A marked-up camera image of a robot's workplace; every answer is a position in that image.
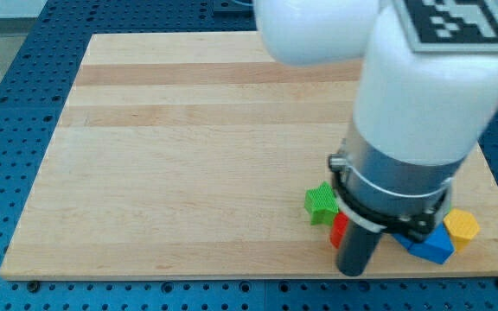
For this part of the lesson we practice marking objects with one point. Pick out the green star block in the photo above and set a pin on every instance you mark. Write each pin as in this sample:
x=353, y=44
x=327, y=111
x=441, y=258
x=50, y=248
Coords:
x=320, y=204

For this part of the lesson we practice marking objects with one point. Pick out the red circle block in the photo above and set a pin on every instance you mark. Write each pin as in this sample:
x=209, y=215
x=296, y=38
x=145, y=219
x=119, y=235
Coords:
x=338, y=228

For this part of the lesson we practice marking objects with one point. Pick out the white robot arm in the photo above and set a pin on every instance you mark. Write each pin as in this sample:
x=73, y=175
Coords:
x=428, y=87

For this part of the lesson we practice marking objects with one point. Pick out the wooden board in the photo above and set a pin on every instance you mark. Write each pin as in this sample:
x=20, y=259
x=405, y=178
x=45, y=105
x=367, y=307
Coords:
x=185, y=156

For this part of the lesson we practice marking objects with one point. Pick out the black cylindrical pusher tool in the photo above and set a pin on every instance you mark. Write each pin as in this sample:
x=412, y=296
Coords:
x=356, y=248

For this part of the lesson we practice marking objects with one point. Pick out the blue block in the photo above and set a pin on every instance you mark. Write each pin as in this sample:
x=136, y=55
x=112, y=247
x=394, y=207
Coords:
x=437, y=248

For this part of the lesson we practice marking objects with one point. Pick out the black white fiducial marker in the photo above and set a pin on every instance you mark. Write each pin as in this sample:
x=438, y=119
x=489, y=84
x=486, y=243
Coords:
x=449, y=26

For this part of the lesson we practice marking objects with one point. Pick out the yellow hexagon block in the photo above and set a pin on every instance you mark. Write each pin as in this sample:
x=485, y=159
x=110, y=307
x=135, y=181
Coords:
x=462, y=228

